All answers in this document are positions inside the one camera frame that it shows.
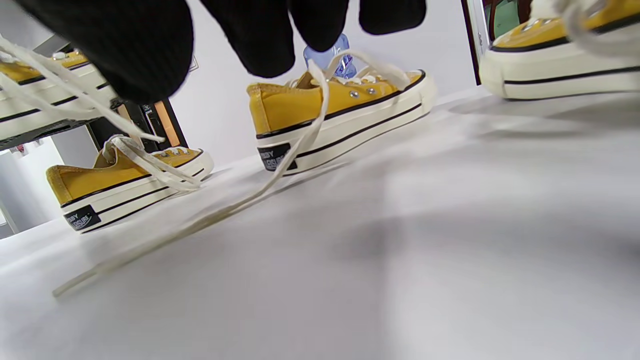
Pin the person's right hand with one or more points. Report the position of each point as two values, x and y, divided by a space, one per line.
130 45

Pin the yellow shoe with white laces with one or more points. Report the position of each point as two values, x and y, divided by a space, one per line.
30 110
290 107
100 180
550 55

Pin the dark framed window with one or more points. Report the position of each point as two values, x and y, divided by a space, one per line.
165 122

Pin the glass door wall cabinet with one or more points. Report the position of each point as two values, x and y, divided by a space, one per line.
482 35

